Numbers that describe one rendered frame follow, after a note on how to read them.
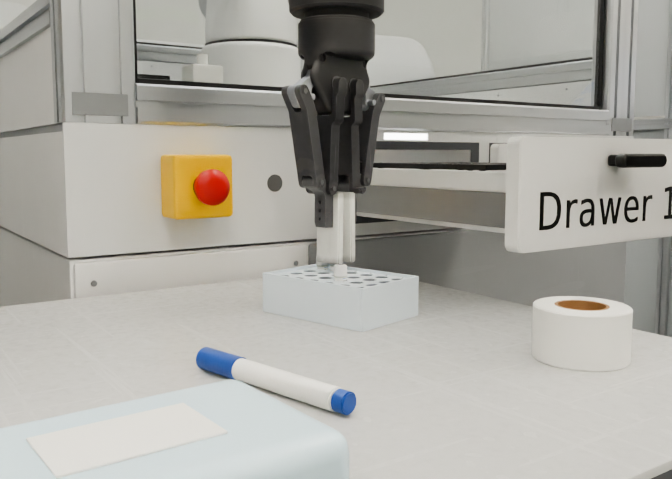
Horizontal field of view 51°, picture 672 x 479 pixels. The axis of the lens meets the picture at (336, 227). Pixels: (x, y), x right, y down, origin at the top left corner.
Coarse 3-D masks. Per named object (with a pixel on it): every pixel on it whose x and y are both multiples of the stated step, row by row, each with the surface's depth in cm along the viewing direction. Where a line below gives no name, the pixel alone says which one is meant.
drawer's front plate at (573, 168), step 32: (512, 160) 66; (544, 160) 68; (576, 160) 70; (512, 192) 67; (576, 192) 71; (608, 192) 74; (640, 192) 77; (512, 224) 67; (544, 224) 68; (576, 224) 71; (608, 224) 74; (640, 224) 77
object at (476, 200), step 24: (384, 168) 101; (408, 168) 104; (384, 192) 85; (408, 192) 82; (432, 192) 78; (456, 192) 75; (480, 192) 72; (504, 192) 70; (384, 216) 86; (408, 216) 82; (432, 216) 78; (456, 216) 75; (480, 216) 72; (504, 216) 70
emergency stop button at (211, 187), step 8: (200, 176) 77; (208, 176) 77; (216, 176) 77; (224, 176) 78; (200, 184) 77; (208, 184) 77; (216, 184) 77; (224, 184) 78; (200, 192) 77; (208, 192) 77; (216, 192) 77; (224, 192) 78; (200, 200) 77; (208, 200) 77; (216, 200) 78; (224, 200) 79
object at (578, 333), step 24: (552, 312) 50; (576, 312) 50; (600, 312) 50; (624, 312) 50; (552, 336) 51; (576, 336) 49; (600, 336) 49; (624, 336) 50; (552, 360) 51; (576, 360) 50; (600, 360) 49; (624, 360) 50
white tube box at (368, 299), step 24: (312, 264) 73; (264, 288) 68; (288, 288) 66; (312, 288) 64; (336, 288) 62; (360, 288) 60; (384, 288) 62; (408, 288) 65; (288, 312) 66; (312, 312) 64; (336, 312) 62; (360, 312) 60; (384, 312) 63; (408, 312) 65
